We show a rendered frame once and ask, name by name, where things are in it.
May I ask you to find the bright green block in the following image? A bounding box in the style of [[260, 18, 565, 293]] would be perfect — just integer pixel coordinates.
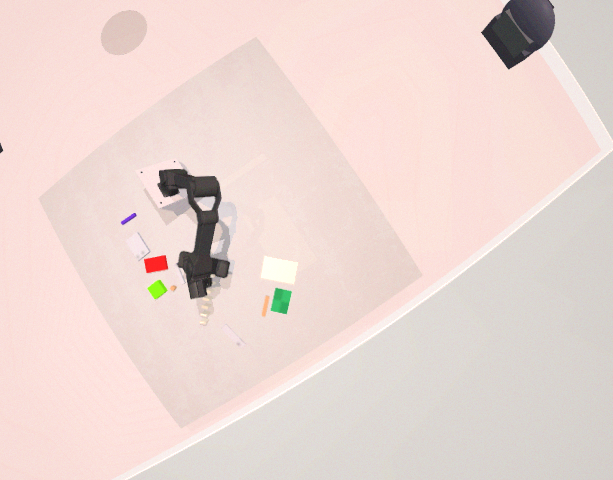
[[147, 280, 168, 299]]

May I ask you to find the green flat rectangular block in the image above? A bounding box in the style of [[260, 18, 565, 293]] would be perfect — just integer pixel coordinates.
[[271, 288, 292, 315]]

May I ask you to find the red rectangular block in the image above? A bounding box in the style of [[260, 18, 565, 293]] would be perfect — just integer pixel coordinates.
[[144, 255, 168, 273]]

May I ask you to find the purple flat bar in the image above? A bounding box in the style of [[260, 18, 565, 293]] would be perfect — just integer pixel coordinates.
[[120, 213, 137, 224]]

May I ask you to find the orange rectangular block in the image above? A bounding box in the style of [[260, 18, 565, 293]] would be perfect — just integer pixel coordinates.
[[262, 295, 269, 317]]

